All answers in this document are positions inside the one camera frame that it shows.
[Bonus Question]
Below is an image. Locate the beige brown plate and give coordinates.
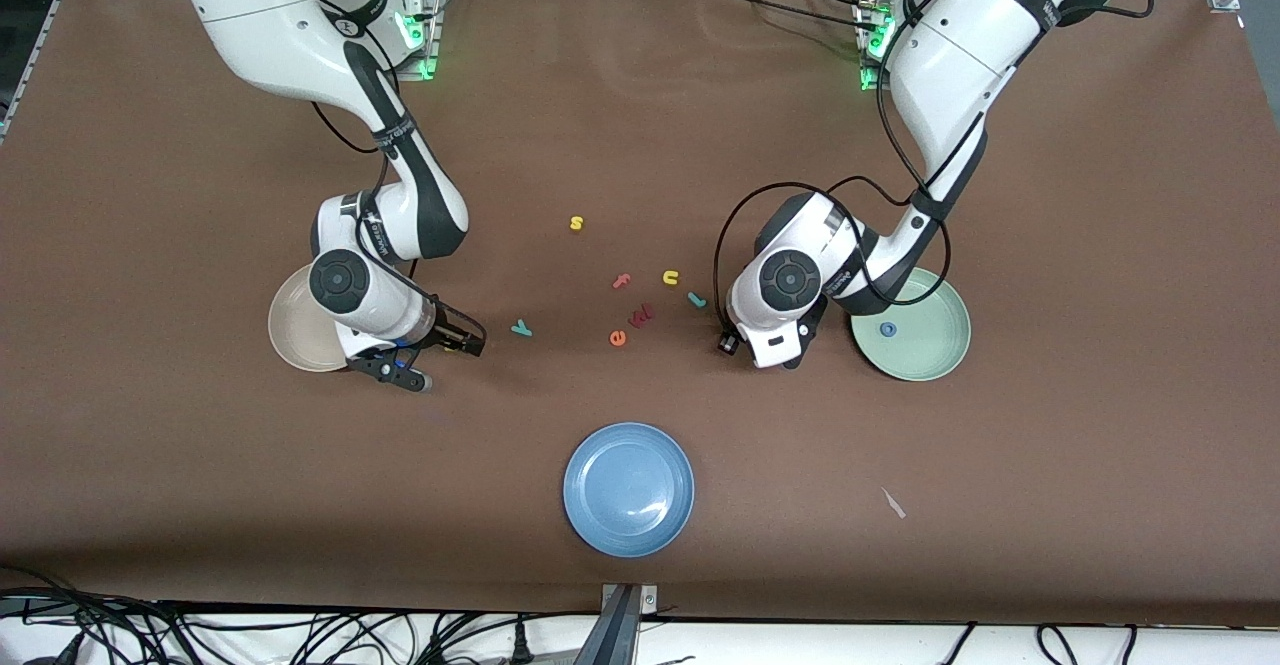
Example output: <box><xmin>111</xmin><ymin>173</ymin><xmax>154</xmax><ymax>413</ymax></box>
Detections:
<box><xmin>267</xmin><ymin>265</ymin><xmax>351</xmax><ymax>374</ymax></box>

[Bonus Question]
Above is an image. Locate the blue plate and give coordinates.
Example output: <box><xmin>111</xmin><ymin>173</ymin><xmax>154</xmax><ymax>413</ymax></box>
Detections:
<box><xmin>562</xmin><ymin>422</ymin><xmax>696</xmax><ymax>558</ymax></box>

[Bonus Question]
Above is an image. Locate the pale green plate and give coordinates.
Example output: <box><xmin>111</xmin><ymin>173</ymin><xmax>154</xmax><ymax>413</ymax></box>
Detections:
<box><xmin>850</xmin><ymin>267</ymin><xmax>973</xmax><ymax>383</ymax></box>

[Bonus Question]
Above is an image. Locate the brown table mat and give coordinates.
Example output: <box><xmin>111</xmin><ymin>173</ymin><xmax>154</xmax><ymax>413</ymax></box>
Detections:
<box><xmin>0</xmin><ymin>0</ymin><xmax>1280</xmax><ymax>628</ymax></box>

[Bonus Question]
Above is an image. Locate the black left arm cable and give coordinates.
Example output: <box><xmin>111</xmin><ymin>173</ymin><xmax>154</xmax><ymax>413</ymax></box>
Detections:
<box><xmin>712</xmin><ymin>45</ymin><xmax>953</xmax><ymax>338</ymax></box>

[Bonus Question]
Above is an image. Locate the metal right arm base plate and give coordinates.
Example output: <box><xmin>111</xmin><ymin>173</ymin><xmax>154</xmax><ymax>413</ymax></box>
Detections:
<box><xmin>395</xmin><ymin>0</ymin><xmax>443</xmax><ymax>81</ymax></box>

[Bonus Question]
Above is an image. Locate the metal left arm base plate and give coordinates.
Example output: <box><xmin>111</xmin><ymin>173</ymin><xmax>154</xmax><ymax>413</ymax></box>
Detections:
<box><xmin>857</xmin><ymin>0</ymin><xmax>896</xmax><ymax>94</ymax></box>

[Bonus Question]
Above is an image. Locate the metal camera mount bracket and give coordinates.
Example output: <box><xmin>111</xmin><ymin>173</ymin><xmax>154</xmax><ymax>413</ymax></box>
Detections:
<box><xmin>575</xmin><ymin>583</ymin><xmax>661</xmax><ymax>665</ymax></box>

